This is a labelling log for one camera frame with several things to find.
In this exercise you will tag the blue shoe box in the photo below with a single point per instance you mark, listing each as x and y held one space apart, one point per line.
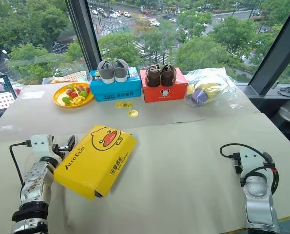
115 90

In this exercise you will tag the white perforated plastic basket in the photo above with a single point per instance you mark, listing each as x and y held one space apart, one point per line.
74 76

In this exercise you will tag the pink toy peach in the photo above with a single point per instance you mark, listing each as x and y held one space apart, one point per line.
79 87

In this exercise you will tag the yellow toy in bag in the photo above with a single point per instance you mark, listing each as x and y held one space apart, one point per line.
208 86

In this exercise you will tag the purple toy in bag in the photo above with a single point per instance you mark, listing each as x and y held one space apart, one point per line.
198 96

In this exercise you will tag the yellow rectangular duck tag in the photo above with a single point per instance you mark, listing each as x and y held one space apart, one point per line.
124 105

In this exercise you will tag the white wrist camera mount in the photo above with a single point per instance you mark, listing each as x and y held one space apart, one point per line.
250 158
40 145

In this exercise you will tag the yellow plastic plate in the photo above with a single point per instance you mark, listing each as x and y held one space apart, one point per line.
59 93

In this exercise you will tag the dark slanted window frame post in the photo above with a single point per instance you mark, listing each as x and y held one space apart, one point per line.
274 53

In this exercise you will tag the yellow round tag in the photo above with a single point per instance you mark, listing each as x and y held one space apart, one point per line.
132 113

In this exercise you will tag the green toy fruit ball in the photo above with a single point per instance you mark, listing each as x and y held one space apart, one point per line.
66 100

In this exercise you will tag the orange red toy peach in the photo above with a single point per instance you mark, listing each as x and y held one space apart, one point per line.
68 91

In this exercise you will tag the open laptop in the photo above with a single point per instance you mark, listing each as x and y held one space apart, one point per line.
1 100

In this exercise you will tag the brown laced shoe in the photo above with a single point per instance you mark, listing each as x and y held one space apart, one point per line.
152 76
168 76

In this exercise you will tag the red toy apple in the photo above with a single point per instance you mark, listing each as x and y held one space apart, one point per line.
73 94

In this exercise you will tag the yellow toy banana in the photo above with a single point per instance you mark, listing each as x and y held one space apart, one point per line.
77 100

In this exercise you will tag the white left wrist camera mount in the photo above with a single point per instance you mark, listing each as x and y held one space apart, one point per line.
40 145

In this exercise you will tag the red toy fruit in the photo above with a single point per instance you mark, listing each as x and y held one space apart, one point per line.
87 89

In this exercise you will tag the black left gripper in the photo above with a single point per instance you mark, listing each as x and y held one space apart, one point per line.
59 152

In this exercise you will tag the yellow duck shoe box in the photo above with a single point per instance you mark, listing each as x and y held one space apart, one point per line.
93 161

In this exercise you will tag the small red object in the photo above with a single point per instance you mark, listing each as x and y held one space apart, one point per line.
18 91

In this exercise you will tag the grey white-soled shoe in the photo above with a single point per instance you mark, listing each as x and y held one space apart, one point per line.
121 69
105 72

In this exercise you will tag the green toy fruit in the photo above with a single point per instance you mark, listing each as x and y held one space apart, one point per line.
83 93

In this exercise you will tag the white paper label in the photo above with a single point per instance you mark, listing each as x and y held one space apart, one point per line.
33 94

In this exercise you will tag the clear plastic bag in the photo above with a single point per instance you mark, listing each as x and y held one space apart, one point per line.
215 83

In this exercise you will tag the red shoe box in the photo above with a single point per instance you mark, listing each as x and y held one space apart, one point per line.
164 93

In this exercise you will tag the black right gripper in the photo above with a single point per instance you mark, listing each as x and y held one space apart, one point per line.
268 161

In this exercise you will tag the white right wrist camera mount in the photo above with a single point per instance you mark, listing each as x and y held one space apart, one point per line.
250 158

